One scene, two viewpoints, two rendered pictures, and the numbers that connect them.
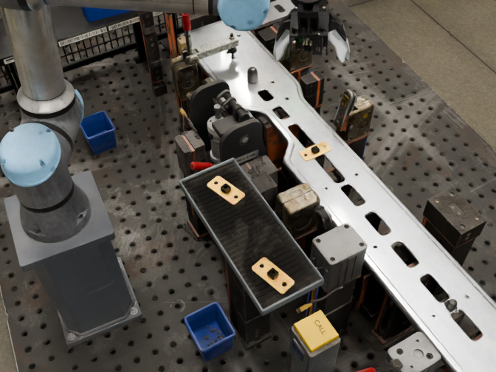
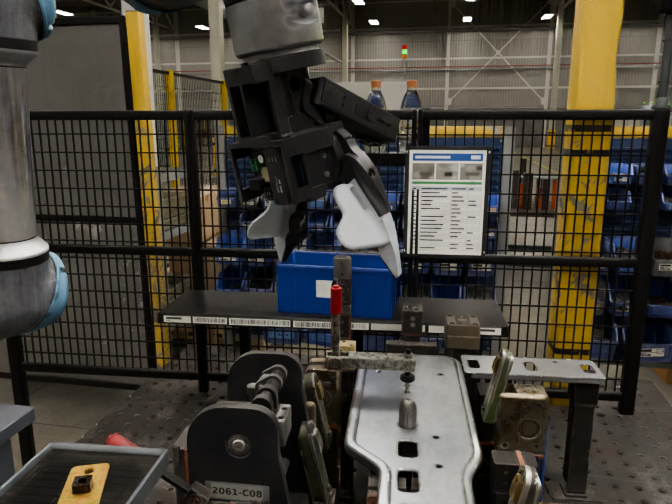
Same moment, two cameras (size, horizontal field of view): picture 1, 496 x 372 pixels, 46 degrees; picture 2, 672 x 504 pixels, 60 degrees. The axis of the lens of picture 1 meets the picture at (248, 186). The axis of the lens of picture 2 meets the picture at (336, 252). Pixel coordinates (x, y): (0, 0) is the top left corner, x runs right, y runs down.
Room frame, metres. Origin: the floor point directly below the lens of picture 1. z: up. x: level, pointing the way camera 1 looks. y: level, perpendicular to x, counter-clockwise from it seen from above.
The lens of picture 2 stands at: (0.53, -0.45, 1.52)
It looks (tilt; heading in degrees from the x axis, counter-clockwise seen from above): 13 degrees down; 34
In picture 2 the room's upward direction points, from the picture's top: straight up
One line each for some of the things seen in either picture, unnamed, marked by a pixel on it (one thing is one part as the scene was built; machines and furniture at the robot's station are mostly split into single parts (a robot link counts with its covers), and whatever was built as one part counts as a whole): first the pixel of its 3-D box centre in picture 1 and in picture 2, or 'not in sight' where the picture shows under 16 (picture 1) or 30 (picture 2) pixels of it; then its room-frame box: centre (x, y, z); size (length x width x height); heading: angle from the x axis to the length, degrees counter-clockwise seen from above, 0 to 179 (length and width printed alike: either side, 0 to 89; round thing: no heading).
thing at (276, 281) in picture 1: (272, 274); not in sight; (0.59, -0.04, 1.17); 0.08 x 0.04 x 0.01; 44
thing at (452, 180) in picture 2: not in sight; (445, 202); (2.01, 0.21, 1.30); 0.23 x 0.02 x 0.31; 118
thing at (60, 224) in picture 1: (51, 201); not in sight; (0.80, 0.43, 1.15); 0.15 x 0.15 x 0.10
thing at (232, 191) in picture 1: (225, 188); (82, 485); (0.81, 0.05, 1.17); 0.08 x 0.04 x 0.01; 46
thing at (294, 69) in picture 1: (296, 78); (516, 475); (1.52, -0.17, 0.87); 0.12 x 0.09 x 0.35; 118
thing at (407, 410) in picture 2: (252, 75); (407, 415); (1.36, -0.02, 1.02); 0.03 x 0.03 x 0.07
